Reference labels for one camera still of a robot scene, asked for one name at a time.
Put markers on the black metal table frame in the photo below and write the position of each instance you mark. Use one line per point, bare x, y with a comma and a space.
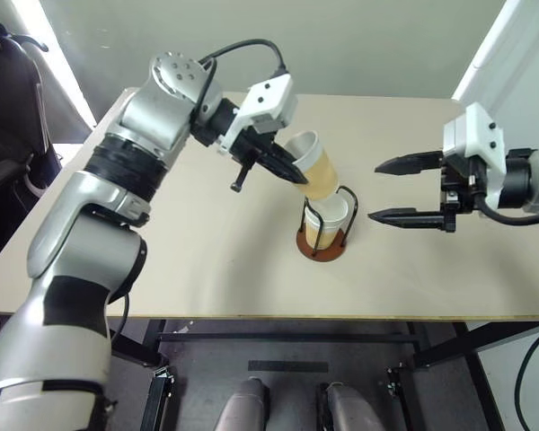
274, 336

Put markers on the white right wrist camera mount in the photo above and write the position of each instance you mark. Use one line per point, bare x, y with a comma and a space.
476, 134

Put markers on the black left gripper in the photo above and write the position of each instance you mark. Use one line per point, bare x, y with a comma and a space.
251, 148

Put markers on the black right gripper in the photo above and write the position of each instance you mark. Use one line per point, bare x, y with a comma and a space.
458, 188

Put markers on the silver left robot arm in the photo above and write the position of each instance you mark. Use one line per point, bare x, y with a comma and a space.
152, 116

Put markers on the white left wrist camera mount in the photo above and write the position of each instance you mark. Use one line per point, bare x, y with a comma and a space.
269, 96

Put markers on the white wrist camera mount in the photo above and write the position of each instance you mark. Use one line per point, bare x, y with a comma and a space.
476, 134
269, 96

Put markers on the grey rounded shape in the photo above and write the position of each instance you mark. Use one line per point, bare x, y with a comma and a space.
244, 404
348, 408

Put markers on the black tape strip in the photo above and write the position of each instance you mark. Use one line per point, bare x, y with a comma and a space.
287, 366

